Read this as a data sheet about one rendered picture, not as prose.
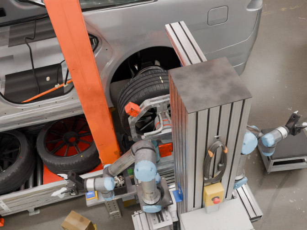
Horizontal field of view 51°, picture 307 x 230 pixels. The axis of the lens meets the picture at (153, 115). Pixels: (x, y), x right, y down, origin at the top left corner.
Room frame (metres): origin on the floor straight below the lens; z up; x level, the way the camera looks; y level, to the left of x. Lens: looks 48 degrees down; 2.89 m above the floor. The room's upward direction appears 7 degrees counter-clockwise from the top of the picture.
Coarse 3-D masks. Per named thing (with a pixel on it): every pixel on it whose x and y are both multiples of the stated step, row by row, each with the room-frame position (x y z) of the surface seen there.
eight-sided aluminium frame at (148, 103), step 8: (160, 96) 1.75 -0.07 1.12; (168, 96) 1.74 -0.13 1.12; (144, 104) 1.70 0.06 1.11; (152, 104) 1.68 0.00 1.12; (160, 104) 1.69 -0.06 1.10; (144, 112) 1.67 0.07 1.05; (128, 120) 1.68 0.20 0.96; (136, 120) 1.66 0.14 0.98; (136, 136) 1.65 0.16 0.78; (160, 144) 1.68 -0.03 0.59
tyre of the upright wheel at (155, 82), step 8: (152, 72) 1.97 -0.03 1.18; (160, 72) 1.97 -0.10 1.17; (136, 80) 1.93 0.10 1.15; (144, 80) 1.90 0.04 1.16; (152, 80) 1.87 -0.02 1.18; (160, 80) 1.87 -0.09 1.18; (168, 80) 1.87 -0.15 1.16; (128, 88) 1.90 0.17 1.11; (136, 88) 1.85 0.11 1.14; (144, 88) 1.82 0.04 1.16; (152, 88) 1.79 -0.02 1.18; (160, 88) 1.78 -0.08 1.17; (168, 88) 1.79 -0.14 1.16; (120, 96) 1.91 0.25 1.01; (128, 96) 1.82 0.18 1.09; (136, 96) 1.77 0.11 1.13; (144, 96) 1.76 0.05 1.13; (152, 96) 1.76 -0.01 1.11; (120, 104) 1.85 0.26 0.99; (136, 104) 1.74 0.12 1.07; (120, 112) 1.80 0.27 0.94; (128, 128) 1.73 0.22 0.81
